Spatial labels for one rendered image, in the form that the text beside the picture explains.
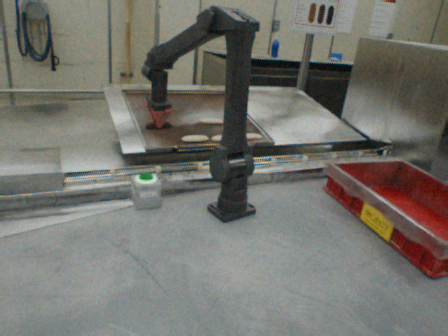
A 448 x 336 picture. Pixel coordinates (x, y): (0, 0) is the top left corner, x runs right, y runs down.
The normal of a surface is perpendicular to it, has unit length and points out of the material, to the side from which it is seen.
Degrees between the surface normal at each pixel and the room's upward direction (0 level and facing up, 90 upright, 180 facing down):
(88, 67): 90
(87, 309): 0
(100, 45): 90
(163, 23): 90
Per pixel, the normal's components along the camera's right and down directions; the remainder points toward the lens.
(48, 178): 0.40, 0.40
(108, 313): 0.10, -0.91
